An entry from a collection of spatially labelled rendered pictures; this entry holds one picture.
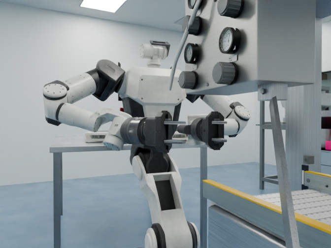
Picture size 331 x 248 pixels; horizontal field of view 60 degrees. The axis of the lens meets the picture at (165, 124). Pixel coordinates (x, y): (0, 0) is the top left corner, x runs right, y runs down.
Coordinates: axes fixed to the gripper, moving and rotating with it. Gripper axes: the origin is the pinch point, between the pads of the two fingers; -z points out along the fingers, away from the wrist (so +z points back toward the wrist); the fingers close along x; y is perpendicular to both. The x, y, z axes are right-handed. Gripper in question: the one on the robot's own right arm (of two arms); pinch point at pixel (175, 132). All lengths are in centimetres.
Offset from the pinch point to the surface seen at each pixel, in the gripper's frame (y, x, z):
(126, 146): -68, 14, 87
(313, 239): 31, 10, -41
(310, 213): 14.8, 12.2, -38.0
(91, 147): -49, 14, 99
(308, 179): -4.6, 10.1, -34.1
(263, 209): 27.0, 9.2, -34.0
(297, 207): 12.3, 12.2, -35.5
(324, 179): -2.3, 9.4, -37.8
